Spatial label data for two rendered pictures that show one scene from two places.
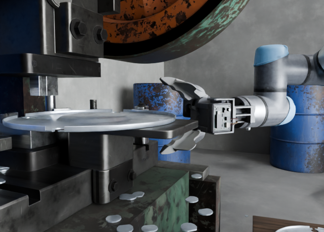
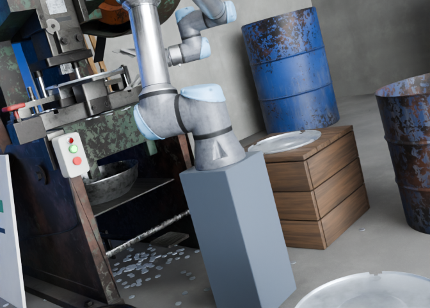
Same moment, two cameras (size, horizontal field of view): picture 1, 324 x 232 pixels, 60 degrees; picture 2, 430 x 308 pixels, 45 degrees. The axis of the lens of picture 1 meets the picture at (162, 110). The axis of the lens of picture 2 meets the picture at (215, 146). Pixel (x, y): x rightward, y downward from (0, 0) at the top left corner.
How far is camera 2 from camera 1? 1.54 m
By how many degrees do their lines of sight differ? 26
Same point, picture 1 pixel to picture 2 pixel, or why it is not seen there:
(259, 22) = not seen: outside the picture
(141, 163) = (125, 98)
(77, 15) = (62, 34)
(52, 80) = (67, 65)
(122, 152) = (97, 92)
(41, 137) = (65, 93)
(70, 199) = (73, 114)
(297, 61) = (195, 15)
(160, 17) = not seen: hidden behind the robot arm
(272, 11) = not seen: outside the picture
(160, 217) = (121, 120)
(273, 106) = (186, 48)
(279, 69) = (184, 24)
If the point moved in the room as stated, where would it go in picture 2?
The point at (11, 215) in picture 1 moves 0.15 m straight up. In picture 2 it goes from (48, 116) to (34, 75)
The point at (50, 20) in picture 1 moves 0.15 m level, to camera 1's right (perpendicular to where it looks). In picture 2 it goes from (52, 41) to (84, 31)
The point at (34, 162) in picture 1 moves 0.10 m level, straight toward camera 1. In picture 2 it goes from (62, 103) to (55, 106)
